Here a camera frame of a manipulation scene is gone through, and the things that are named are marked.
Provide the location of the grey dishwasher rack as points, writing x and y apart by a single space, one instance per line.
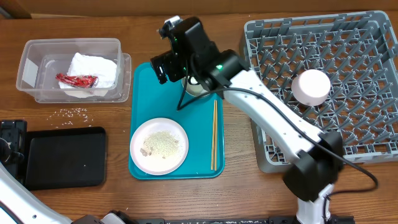
357 51

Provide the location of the pink small bowl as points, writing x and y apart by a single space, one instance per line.
311 87

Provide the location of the white napkin in bin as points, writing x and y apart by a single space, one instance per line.
100 67

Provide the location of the pink plate with rice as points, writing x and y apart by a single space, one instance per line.
159 146

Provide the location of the black waste tray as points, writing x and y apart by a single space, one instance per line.
65 158

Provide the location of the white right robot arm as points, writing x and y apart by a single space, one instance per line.
316 157

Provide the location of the clear plastic bin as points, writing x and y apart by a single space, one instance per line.
43 59

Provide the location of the teal plastic tray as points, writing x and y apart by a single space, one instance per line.
152 100

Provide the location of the red snack wrapper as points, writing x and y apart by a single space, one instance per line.
79 81

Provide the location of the grey-green small saucer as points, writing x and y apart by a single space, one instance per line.
192 90

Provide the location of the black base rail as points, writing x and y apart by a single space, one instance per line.
270 220

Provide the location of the white paper cup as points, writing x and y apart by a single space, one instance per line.
192 81

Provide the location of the spilled rice grains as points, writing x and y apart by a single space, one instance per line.
69 118

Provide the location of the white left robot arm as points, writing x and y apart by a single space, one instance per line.
21 205

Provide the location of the wooden chopstick left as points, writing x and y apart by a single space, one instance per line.
212 137

